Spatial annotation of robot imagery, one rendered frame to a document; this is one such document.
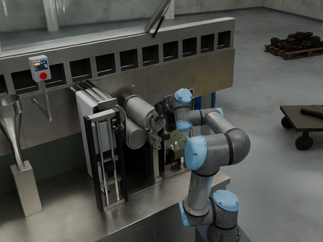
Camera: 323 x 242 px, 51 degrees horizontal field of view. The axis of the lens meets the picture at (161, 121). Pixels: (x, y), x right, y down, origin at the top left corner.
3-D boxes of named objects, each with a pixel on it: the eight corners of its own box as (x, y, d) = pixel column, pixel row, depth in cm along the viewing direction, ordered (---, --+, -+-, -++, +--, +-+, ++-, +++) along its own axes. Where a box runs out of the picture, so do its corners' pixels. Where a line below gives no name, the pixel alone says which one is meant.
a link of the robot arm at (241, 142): (264, 136, 115) (218, 101, 161) (233, 139, 114) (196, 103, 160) (263, 166, 119) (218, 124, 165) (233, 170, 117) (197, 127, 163)
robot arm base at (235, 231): (246, 241, 155) (247, 225, 151) (216, 251, 151) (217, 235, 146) (229, 219, 168) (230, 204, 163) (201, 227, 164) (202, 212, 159)
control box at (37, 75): (36, 83, 145) (31, 61, 141) (32, 79, 150) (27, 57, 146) (53, 79, 149) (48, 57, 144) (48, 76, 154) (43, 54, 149)
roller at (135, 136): (129, 151, 187) (127, 132, 182) (109, 133, 206) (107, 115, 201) (147, 145, 193) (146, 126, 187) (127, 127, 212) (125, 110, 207)
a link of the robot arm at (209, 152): (214, 228, 151) (235, 151, 112) (181, 233, 149) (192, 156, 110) (207, 205, 160) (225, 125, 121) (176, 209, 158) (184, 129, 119)
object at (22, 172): (21, 222, 171) (-8, 122, 145) (15, 206, 182) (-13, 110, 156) (49, 211, 178) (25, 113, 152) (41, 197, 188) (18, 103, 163)
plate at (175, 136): (174, 160, 204) (174, 151, 201) (141, 134, 234) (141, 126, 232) (195, 151, 212) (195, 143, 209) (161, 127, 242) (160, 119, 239)
